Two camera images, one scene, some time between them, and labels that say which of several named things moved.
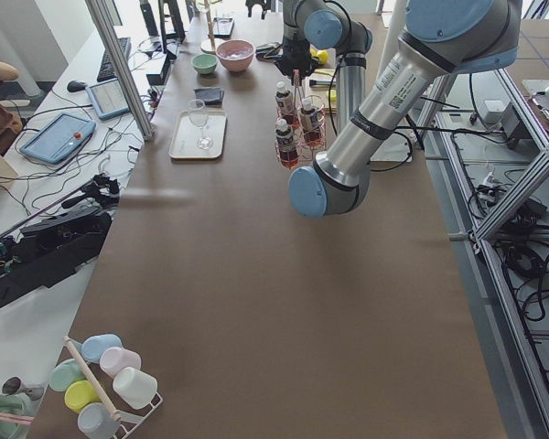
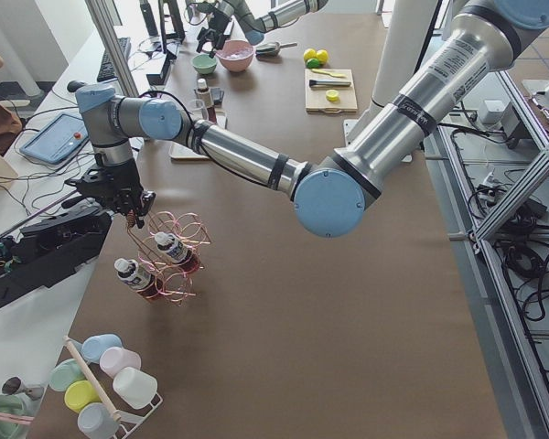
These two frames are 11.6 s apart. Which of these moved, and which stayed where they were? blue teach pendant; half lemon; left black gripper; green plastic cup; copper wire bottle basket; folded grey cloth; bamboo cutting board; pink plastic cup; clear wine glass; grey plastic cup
Moved: copper wire bottle basket; left black gripper
Stayed: blue teach pendant; half lemon; green plastic cup; pink plastic cup; clear wine glass; grey plastic cup; folded grey cloth; bamboo cutting board
